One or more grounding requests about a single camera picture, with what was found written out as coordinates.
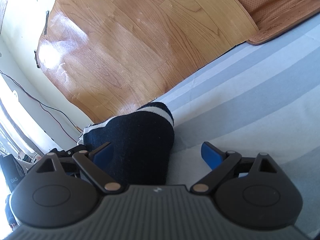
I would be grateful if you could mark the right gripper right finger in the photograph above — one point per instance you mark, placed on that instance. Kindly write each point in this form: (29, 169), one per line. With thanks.
(225, 166)

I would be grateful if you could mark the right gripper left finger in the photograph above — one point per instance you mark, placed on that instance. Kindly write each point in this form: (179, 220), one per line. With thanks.
(92, 166)

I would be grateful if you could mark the navy white striped sock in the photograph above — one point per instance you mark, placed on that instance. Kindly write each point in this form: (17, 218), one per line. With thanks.
(141, 140)

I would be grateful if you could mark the grey striped bed sheet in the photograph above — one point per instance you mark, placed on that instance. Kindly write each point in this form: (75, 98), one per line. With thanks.
(255, 99)

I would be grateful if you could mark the brown floor mat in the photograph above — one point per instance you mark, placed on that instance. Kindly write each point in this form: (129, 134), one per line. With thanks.
(275, 17)

